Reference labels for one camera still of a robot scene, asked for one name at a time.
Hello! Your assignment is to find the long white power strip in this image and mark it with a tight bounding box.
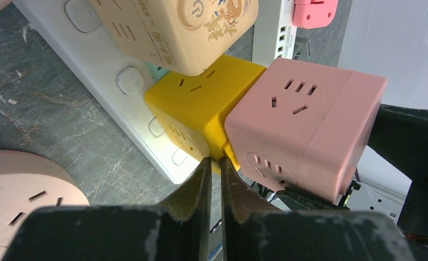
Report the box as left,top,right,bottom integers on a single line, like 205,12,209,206
15,1,198,184

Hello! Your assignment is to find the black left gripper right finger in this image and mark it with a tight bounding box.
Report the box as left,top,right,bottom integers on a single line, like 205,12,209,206
221,157,414,260

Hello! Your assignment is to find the pink red plug adapter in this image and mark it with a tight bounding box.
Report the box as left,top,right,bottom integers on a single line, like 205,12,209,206
293,0,338,29

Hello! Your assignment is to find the yellow cube socket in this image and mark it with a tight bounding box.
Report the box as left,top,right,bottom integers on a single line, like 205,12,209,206
144,54,266,173

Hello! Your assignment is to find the round pink power socket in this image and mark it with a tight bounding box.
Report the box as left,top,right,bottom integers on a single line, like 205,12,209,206
0,150,89,260

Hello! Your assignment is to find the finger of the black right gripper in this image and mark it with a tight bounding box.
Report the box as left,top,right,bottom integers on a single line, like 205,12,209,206
257,181,348,212
368,104,428,238

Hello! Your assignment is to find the pink cube socket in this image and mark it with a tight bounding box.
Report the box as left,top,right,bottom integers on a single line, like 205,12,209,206
225,58,388,203

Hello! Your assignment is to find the tan patterned cube socket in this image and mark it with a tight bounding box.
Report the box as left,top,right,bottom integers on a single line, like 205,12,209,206
90,0,259,76

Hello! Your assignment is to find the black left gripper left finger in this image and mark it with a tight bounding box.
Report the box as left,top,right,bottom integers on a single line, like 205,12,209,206
3,158,212,260

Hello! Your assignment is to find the small white power strip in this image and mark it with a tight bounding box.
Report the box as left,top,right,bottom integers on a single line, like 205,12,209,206
252,0,297,67

